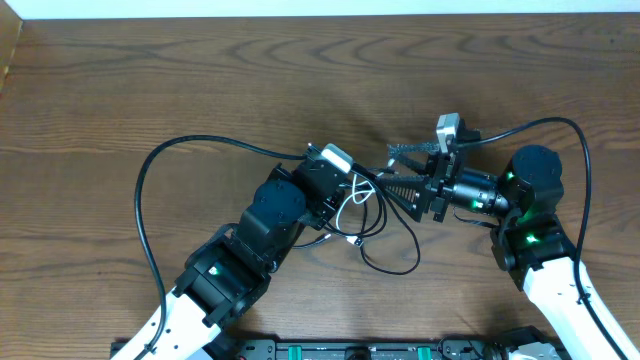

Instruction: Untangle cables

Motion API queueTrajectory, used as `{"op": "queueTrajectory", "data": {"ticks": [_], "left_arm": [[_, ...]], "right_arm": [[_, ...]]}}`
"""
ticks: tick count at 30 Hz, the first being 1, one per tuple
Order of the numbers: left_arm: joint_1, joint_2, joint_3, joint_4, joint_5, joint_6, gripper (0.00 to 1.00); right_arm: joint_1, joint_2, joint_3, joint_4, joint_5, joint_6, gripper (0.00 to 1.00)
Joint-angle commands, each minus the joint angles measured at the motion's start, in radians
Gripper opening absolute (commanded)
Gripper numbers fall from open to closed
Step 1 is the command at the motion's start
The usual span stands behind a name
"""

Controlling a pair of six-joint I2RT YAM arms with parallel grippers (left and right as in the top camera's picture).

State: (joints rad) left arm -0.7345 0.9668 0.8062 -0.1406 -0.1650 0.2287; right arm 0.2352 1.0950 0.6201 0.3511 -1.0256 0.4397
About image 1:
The wooden side panel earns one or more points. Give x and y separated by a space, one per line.
10 29

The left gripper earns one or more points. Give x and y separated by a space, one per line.
325 210

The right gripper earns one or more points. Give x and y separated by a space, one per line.
437 184

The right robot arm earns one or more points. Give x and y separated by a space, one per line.
528 240

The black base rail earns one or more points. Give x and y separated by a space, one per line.
456 348

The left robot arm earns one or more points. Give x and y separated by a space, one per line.
227 275

